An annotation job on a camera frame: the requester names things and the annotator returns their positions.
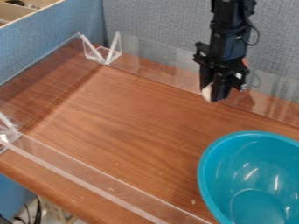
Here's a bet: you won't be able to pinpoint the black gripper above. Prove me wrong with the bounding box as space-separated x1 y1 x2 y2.
193 42 250 102

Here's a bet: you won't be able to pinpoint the white brown toy mushroom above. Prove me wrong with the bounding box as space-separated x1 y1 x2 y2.
202 83 213 102

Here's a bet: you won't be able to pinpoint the black blue robot arm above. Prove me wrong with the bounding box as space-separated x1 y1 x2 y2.
194 0 258 102

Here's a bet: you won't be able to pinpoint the blue plastic bowl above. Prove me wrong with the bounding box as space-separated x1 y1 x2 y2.
197 130 299 224

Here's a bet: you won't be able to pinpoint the clear acrylic back barrier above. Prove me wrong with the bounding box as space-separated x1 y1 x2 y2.
111 32 299 128

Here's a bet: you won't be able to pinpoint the clear acrylic barrier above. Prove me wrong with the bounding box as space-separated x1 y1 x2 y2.
0 38 102 132
111 32 299 128
0 132 214 224

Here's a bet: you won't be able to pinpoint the clear acrylic front barrier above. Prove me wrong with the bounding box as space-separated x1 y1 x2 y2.
0 132 214 224

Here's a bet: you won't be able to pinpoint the clear acrylic left barrier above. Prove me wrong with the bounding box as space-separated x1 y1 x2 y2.
0 38 102 132

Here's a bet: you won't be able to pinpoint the wooden shelf box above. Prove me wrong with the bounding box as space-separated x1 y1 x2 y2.
0 0 66 29

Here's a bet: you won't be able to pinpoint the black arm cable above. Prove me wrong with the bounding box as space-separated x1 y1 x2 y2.
239 17 261 47

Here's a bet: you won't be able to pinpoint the clear acrylic corner bracket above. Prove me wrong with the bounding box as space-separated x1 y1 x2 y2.
79 32 122 65

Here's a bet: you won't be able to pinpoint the black cables under table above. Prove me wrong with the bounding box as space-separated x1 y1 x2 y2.
0 195 43 224

